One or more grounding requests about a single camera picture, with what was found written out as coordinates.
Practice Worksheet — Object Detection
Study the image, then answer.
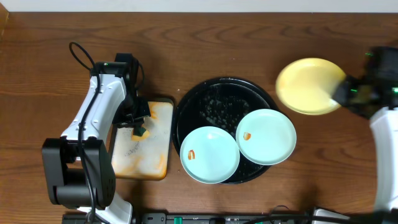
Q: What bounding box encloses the green yellow sponge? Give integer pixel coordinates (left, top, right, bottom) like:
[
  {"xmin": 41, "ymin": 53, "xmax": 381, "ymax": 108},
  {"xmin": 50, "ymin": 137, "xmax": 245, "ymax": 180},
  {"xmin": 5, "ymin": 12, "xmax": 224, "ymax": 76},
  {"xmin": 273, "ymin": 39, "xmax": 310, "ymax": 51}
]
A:
[{"xmin": 131, "ymin": 126, "xmax": 150, "ymax": 141}]

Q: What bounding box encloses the yellow plate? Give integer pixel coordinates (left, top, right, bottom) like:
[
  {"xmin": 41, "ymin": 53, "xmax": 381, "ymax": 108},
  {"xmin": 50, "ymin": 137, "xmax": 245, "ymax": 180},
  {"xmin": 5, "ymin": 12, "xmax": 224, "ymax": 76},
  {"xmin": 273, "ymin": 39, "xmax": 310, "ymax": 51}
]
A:
[{"xmin": 275, "ymin": 58, "xmax": 346, "ymax": 115}]

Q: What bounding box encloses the light blue plate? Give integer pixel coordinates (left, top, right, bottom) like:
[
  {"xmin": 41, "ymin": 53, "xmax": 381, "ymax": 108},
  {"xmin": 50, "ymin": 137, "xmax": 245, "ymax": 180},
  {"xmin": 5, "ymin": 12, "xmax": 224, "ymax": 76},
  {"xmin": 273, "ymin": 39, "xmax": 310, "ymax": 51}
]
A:
[
  {"xmin": 180, "ymin": 126, "xmax": 240, "ymax": 184},
  {"xmin": 236, "ymin": 109, "xmax": 297, "ymax": 166}
]

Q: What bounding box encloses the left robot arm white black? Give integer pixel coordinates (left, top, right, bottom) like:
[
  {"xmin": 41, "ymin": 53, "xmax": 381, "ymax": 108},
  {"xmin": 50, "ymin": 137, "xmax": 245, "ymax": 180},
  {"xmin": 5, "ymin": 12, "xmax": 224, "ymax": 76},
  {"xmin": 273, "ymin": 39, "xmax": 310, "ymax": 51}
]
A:
[{"xmin": 42, "ymin": 60, "xmax": 150, "ymax": 223}]

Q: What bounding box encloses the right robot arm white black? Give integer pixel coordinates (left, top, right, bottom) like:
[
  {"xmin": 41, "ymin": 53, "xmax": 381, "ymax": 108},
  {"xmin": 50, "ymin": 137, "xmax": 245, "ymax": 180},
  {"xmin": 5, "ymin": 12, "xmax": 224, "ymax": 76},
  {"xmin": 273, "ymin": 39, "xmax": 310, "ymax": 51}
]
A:
[{"xmin": 332, "ymin": 46, "xmax": 397, "ymax": 214}]

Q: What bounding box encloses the rectangular soapy water tray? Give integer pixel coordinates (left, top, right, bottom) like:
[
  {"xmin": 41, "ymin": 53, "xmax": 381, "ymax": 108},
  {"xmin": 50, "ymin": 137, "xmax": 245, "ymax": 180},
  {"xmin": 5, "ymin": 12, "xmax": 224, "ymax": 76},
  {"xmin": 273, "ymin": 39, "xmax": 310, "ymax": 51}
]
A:
[{"xmin": 109, "ymin": 98, "xmax": 174, "ymax": 180}]

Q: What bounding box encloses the round black serving tray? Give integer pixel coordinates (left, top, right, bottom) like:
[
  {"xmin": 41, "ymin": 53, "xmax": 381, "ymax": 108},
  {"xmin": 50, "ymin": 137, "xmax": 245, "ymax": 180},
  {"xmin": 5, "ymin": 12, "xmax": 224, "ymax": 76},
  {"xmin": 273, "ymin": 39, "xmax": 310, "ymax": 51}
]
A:
[{"xmin": 171, "ymin": 77, "xmax": 280, "ymax": 185}]

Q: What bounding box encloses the light blue plate front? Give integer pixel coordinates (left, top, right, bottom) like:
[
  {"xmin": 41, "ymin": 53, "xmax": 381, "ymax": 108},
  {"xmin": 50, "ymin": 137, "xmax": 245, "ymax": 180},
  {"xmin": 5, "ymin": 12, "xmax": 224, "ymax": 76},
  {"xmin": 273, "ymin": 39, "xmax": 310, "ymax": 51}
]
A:
[{"xmin": 180, "ymin": 126, "xmax": 240, "ymax": 184}]

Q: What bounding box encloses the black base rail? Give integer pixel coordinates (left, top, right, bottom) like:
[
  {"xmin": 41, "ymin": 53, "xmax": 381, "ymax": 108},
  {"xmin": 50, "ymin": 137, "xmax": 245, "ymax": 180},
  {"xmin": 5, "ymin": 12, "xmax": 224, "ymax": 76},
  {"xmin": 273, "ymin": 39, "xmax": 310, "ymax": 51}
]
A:
[{"xmin": 61, "ymin": 208, "xmax": 374, "ymax": 224}]

